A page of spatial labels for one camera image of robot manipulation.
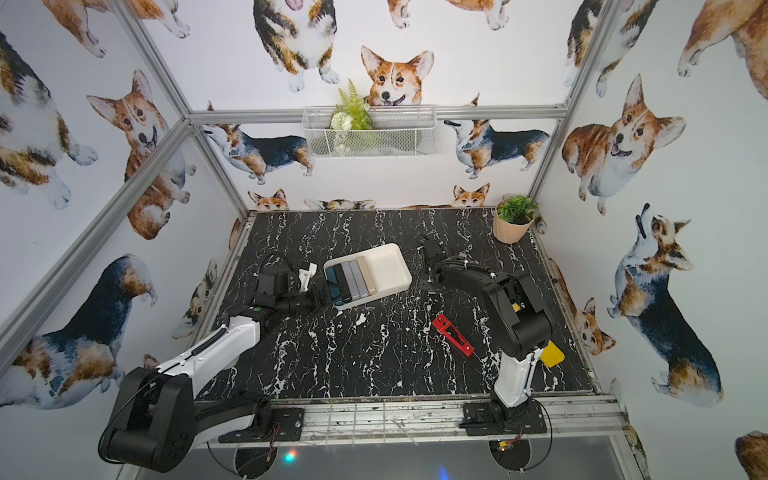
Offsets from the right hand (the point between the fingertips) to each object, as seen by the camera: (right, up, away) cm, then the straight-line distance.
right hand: (428, 279), depth 97 cm
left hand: (-25, -1, -14) cm, 28 cm away
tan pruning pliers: (-18, -3, 0) cm, 19 cm away
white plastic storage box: (-14, +3, +7) cm, 16 cm away
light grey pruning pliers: (-25, 0, +1) cm, 25 cm away
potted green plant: (+30, +20, +5) cm, 36 cm away
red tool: (+5, -13, -7) cm, 16 cm away
